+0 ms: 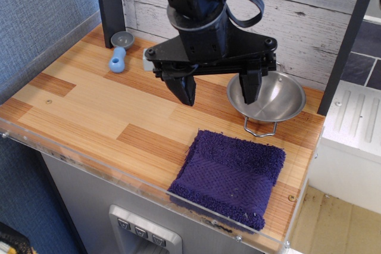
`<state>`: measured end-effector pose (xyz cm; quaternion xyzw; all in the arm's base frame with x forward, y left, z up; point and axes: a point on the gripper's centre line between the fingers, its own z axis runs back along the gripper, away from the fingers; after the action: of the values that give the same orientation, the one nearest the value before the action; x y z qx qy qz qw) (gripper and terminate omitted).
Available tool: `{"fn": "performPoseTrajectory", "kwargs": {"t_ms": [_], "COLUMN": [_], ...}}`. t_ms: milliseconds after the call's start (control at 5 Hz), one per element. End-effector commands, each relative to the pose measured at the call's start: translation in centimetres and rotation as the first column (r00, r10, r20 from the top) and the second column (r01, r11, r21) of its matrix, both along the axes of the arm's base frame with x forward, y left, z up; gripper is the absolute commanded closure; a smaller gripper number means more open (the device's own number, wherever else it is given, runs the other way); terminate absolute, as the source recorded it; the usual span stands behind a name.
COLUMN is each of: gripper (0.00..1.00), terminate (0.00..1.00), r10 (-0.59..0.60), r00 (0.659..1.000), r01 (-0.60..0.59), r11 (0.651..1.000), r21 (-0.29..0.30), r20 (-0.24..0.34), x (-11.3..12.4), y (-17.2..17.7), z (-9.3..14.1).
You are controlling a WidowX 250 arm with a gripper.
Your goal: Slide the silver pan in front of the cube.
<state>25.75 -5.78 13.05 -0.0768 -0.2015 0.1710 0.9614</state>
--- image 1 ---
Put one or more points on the clear acrylic table edge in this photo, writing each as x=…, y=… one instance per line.
x=89, y=186

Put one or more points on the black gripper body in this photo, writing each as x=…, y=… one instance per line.
x=212, y=46

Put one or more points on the purple folded towel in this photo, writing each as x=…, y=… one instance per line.
x=230, y=176

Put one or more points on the white ribbed sink unit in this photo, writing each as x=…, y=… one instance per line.
x=347, y=161

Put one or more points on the dark vertical post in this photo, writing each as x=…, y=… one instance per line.
x=343, y=55
x=112, y=17

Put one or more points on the blue and grey spoon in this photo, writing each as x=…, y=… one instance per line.
x=121, y=41

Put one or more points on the silver button panel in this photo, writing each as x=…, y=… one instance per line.
x=136, y=234

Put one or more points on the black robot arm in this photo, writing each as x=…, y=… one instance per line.
x=198, y=10

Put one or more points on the dark left vertical post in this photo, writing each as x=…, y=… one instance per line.
x=112, y=17

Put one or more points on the small grey block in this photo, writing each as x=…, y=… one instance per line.
x=147, y=65

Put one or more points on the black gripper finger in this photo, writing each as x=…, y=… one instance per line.
x=250, y=84
x=183, y=88

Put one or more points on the dark right vertical post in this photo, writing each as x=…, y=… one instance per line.
x=343, y=55

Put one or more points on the silver metal bowl with handles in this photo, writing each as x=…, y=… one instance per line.
x=281, y=98

